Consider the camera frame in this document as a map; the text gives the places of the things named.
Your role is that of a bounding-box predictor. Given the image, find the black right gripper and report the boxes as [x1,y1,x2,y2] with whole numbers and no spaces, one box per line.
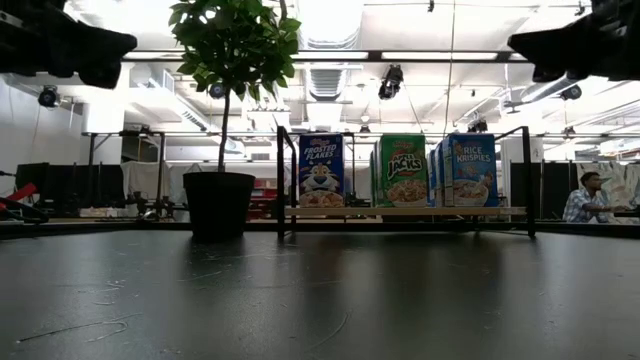
[507,0,640,84]

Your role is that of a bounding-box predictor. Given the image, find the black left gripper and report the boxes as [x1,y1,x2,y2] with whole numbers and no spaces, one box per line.
[0,0,139,87]

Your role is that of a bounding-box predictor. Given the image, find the Frosted Flakes cereal box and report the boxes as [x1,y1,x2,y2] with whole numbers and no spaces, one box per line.
[298,133,346,209]

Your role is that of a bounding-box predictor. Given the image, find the black metal background rack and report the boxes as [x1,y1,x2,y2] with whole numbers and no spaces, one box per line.
[82,129,167,217]

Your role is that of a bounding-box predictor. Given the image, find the white hanging cloth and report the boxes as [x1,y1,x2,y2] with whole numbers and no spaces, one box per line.
[119,160,171,201]

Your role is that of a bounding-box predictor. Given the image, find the black partition panel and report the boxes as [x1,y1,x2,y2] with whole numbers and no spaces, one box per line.
[14,162,125,209]
[509,160,581,221]

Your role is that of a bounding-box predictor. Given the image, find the green leafy potted tree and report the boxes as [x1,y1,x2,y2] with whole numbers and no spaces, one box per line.
[167,0,303,175]

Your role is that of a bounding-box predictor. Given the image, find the floral patterned partition screen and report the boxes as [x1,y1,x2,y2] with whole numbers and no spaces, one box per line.
[577,160,640,224]

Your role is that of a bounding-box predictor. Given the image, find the person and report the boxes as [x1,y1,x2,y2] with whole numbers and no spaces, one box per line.
[562,171,626,224]

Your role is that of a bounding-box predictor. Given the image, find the black overhead light beam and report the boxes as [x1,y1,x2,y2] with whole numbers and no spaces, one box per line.
[122,48,531,64]

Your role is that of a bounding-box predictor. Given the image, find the black plant pot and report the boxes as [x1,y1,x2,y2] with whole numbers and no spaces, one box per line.
[181,171,257,242]

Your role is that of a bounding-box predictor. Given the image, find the grey ceiling air vent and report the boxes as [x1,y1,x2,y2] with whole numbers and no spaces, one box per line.
[307,67,346,101]

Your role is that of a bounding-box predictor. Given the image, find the red handle tool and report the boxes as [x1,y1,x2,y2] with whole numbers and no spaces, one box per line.
[3,182,40,202]

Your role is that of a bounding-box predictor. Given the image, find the black cable loop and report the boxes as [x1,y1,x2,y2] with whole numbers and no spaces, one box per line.
[0,197,51,225]

